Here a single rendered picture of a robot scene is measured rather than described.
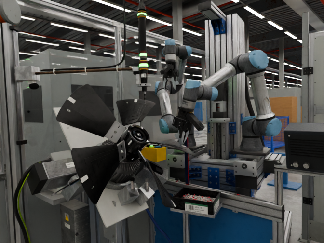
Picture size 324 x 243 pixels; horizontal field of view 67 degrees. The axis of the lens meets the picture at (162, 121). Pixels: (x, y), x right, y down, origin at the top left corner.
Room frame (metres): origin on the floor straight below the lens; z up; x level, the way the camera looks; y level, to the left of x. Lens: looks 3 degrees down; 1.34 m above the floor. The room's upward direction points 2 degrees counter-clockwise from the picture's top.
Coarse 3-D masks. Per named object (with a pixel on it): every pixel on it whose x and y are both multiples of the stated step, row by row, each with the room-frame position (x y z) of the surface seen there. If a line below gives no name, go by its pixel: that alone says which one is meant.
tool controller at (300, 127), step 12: (288, 132) 1.06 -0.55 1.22; (300, 132) 1.03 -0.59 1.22; (312, 132) 1.00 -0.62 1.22; (288, 144) 1.07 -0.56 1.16; (300, 144) 1.04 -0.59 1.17; (312, 144) 1.01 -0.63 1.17; (288, 156) 1.09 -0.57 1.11; (300, 156) 1.05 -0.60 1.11; (312, 156) 1.02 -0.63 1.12; (288, 168) 1.10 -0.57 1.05; (300, 168) 1.07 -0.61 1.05; (312, 168) 1.03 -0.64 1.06
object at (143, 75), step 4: (140, 0) 1.22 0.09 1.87; (140, 4) 1.21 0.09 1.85; (144, 4) 1.22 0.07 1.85; (140, 8) 1.21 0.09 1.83; (144, 8) 1.22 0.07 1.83; (140, 72) 1.22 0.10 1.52; (144, 72) 1.21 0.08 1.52; (140, 76) 1.22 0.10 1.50; (144, 76) 1.21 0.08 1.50; (144, 80) 1.21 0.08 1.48; (144, 88) 1.22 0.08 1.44
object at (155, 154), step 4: (144, 148) 1.68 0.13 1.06; (148, 148) 1.65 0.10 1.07; (152, 148) 1.63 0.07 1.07; (156, 148) 1.61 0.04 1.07; (160, 148) 1.63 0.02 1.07; (164, 148) 1.67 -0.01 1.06; (144, 152) 1.68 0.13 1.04; (148, 152) 1.65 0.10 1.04; (152, 152) 1.63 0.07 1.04; (156, 152) 1.61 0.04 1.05; (160, 152) 1.63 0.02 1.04; (164, 152) 1.66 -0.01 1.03; (144, 156) 1.68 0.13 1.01; (148, 156) 1.65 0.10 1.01; (152, 156) 1.63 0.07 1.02; (156, 156) 1.61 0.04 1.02; (160, 156) 1.63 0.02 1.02; (164, 156) 1.66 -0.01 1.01; (152, 160) 1.63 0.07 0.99; (156, 160) 1.61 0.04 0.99; (160, 160) 1.63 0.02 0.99
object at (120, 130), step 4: (112, 124) 1.14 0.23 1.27; (116, 124) 1.14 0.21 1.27; (120, 124) 1.14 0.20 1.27; (112, 128) 1.14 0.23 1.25; (116, 128) 1.14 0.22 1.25; (120, 128) 1.15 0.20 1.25; (124, 128) 1.15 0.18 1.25; (108, 132) 1.13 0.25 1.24; (112, 132) 1.14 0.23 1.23; (120, 132) 1.14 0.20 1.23; (108, 136) 1.13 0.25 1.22; (116, 136) 1.14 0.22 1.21; (120, 136) 1.14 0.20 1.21; (112, 140) 1.13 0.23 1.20; (116, 140) 1.14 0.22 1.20
